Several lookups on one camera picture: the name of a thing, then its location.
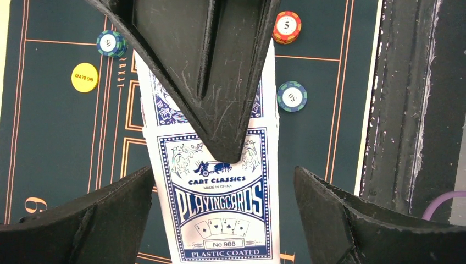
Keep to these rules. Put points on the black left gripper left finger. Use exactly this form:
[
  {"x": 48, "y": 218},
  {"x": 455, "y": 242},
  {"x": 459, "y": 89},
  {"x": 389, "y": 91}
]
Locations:
[{"x": 104, "y": 226}]

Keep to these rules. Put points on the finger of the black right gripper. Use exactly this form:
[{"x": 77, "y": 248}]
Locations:
[{"x": 209, "y": 56}]

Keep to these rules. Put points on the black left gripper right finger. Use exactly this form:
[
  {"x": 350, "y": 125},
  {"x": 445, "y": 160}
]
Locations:
[{"x": 343, "y": 228}]

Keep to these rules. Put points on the orange poker chip stack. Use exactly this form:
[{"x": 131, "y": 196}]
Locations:
[{"x": 287, "y": 27}]

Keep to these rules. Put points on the green poker chip stack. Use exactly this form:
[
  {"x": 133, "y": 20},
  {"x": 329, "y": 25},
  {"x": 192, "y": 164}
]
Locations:
[{"x": 292, "y": 96}]

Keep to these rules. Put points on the blue playing card deck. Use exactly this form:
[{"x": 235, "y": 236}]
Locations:
[{"x": 215, "y": 212}]

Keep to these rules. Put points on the yellow dealer button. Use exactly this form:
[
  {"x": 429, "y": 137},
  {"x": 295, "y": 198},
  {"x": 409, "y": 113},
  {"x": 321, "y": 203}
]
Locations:
[{"x": 84, "y": 77}]

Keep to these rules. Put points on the green poker table mat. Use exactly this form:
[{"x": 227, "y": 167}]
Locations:
[{"x": 58, "y": 144}]

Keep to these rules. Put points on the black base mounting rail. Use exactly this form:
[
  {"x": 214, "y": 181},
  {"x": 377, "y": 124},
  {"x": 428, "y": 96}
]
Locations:
[{"x": 414, "y": 149}]

